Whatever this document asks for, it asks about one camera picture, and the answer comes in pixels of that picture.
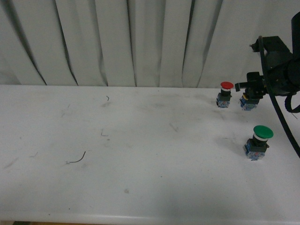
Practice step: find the white pleated curtain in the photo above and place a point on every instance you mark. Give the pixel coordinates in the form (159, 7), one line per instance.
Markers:
(136, 43)

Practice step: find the yellow mushroom push button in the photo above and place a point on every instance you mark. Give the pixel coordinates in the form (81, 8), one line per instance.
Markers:
(247, 103)

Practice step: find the green mushroom push button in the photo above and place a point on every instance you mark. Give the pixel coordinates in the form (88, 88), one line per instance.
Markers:
(256, 147)

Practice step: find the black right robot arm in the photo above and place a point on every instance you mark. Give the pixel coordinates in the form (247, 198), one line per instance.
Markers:
(295, 27)

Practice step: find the red mushroom push button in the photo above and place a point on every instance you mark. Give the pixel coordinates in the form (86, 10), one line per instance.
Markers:
(224, 96)

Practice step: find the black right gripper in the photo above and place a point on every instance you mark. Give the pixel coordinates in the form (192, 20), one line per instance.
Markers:
(280, 66)

